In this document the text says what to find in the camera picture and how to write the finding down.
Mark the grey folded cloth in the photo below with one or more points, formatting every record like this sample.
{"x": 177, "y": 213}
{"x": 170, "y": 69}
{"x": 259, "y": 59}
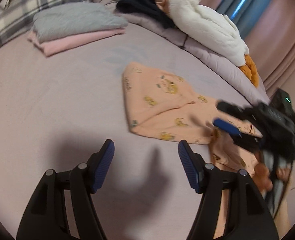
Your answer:
{"x": 74, "y": 18}

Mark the black garment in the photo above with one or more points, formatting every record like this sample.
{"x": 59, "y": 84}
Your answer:
{"x": 147, "y": 7}

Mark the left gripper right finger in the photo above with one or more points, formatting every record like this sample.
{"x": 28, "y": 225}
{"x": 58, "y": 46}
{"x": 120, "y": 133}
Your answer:
{"x": 231, "y": 204}

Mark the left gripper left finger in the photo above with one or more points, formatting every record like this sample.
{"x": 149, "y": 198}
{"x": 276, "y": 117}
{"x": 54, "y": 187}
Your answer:
{"x": 45, "y": 216}

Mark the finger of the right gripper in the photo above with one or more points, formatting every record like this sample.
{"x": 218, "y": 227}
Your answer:
{"x": 227, "y": 127}
{"x": 248, "y": 113}

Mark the pink folded cloth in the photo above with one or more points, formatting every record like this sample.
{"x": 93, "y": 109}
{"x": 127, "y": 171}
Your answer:
{"x": 50, "y": 48}

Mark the blue curtain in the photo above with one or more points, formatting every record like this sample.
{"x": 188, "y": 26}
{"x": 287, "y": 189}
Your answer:
{"x": 243, "y": 13}

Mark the lilac duvet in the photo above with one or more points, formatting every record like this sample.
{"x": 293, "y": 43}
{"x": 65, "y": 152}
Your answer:
{"x": 217, "y": 63}

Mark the right hand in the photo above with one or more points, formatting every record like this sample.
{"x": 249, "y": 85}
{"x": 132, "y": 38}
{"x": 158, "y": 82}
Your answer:
{"x": 262, "y": 180}

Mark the peach duck print garment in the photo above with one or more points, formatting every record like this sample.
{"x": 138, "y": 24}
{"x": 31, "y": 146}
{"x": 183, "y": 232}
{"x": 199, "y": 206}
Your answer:
{"x": 164, "y": 106}

